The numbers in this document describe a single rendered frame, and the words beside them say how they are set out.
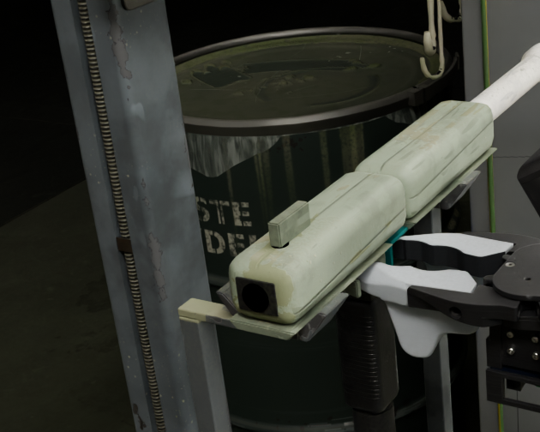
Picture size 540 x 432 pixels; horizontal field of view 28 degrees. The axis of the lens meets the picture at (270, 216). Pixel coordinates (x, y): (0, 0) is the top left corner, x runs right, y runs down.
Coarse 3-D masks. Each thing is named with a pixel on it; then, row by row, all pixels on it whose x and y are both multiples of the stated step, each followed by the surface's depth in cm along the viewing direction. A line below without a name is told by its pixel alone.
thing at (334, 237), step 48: (480, 96) 87; (432, 144) 76; (480, 144) 82; (336, 192) 70; (384, 192) 70; (432, 192) 76; (288, 240) 64; (336, 240) 65; (384, 240) 70; (240, 288) 63; (288, 288) 61; (336, 288) 67; (288, 336) 62; (384, 336) 74; (384, 384) 75
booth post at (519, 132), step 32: (512, 0) 109; (480, 32) 113; (512, 32) 111; (480, 64) 114; (512, 64) 112; (512, 128) 115; (512, 160) 117; (480, 192) 120; (512, 192) 118; (480, 224) 122; (512, 224) 120; (480, 352) 129; (480, 384) 131; (480, 416) 133; (512, 416) 130
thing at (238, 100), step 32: (192, 64) 210; (224, 64) 209; (256, 64) 207; (288, 64) 204; (320, 64) 202; (352, 64) 199; (384, 64) 196; (416, 64) 193; (192, 96) 192; (224, 96) 190; (256, 96) 187; (288, 96) 185; (320, 96) 183; (352, 96) 182; (384, 96) 179
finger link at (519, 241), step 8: (464, 232) 73; (472, 232) 73; (480, 232) 73; (488, 232) 72; (504, 240) 71; (512, 240) 71; (520, 240) 71; (528, 240) 71; (536, 240) 71; (512, 248) 70
